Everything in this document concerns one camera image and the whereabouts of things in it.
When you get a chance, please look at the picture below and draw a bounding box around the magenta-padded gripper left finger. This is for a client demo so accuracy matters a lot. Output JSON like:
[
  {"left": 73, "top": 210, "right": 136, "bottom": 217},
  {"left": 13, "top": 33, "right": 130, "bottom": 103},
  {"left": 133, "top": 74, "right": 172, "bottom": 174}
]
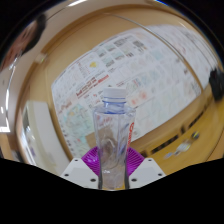
[{"left": 60, "top": 145, "right": 100, "bottom": 190}]

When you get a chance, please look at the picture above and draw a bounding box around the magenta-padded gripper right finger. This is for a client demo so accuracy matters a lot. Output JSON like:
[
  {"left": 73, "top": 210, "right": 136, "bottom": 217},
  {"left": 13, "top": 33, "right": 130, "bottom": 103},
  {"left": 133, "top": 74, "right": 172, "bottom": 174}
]
[{"left": 126, "top": 146, "right": 167, "bottom": 190}]

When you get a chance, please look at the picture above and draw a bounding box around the clear plastic water bottle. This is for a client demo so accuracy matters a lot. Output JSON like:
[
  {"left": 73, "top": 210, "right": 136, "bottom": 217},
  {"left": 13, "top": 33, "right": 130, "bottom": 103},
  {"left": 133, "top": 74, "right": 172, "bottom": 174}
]
[{"left": 92, "top": 87, "right": 137, "bottom": 191}]

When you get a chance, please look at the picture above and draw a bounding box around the white standing air conditioner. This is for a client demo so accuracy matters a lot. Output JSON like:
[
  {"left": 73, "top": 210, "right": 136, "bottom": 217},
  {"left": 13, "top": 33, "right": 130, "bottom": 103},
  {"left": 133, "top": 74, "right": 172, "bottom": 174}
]
[{"left": 19, "top": 99, "right": 73, "bottom": 166}]

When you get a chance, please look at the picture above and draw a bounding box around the person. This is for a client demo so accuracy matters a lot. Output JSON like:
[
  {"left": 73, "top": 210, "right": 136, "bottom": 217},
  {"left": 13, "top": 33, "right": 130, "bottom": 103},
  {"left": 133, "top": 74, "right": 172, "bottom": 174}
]
[{"left": 0, "top": 13, "right": 48, "bottom": 73}]

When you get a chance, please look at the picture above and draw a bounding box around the large wall poster with map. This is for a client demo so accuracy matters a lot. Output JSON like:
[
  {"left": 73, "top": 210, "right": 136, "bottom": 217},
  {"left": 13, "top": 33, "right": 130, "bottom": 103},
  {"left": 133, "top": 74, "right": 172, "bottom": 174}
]
[{"left": 50, "top": 24, "right": 204, "bottom": 159}]

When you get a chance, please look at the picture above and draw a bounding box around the white wall poster with charts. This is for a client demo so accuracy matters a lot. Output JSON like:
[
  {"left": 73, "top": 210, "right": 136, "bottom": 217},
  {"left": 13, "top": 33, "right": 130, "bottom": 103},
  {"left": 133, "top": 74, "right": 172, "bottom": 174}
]
[{"left": 149, "top": 23, "right": 221, "bottom": 71}]

